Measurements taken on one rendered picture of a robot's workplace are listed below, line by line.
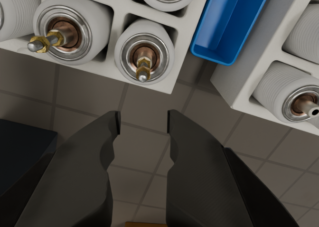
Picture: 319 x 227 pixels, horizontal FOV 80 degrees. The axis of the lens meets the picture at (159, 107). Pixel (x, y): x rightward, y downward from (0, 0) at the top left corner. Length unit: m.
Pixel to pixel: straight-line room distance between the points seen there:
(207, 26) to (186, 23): 0.20
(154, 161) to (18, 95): 0.50
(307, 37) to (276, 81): 0.08
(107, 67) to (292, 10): 0.35
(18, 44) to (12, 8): 0.10
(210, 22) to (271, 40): 0.19
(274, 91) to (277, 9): 0.16
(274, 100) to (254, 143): 0.41
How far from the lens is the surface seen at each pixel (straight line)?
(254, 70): 0.44
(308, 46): 0.43
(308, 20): 0.44
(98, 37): 0.31
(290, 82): 0.41
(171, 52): 0.31
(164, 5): 0.30
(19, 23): 0.37
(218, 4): 0.57
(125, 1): 0.37
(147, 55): 0.29
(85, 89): 0.63
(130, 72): 0.31
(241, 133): 0.76
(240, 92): 0.45
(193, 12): 0.38
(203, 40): 0.57
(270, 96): 0.42
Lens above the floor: 0.55
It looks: 61 degrees down
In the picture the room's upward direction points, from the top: 175 degrees clockwise
